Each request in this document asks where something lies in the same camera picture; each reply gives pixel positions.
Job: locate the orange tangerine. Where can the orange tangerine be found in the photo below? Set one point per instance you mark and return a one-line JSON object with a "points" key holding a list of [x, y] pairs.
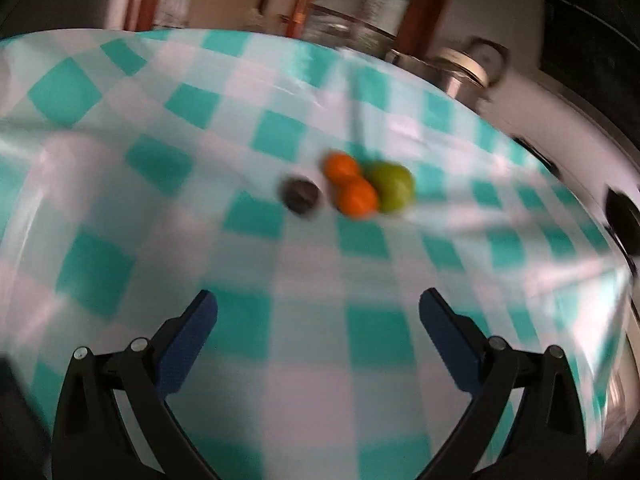
{"points": [[341, 166], [357, 199]]}

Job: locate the wooden cabinet post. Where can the wooden cabinet post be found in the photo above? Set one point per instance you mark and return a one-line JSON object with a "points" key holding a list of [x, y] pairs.
{"points": [[425, 10]]}

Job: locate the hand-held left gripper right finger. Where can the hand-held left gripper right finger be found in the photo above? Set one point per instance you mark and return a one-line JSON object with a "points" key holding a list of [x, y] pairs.
{"points": [[447, 342]]}

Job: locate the dark object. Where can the dark object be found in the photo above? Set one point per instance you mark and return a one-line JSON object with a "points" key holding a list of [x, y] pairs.
{"points": [[622, 215]]}

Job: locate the dark brown date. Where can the dark brown date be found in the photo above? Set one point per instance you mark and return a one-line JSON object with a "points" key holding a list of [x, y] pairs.
{"points": [[300, 195]]}

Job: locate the teal checked tablecloth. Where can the teal checked tablecloth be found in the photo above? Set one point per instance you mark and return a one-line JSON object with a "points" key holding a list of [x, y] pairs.
{"points": [[310, 270]]}

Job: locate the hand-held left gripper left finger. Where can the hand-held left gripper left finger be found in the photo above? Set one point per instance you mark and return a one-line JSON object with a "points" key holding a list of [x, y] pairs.
{"points": [[187, 345]]}

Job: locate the metal pot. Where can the metal pot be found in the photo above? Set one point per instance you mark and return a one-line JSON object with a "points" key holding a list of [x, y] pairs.
{"points": [[465, 67]]}

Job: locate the small green apple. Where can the small green apple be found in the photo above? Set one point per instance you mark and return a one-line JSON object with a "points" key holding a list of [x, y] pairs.
{"points": [[395, 187]]}

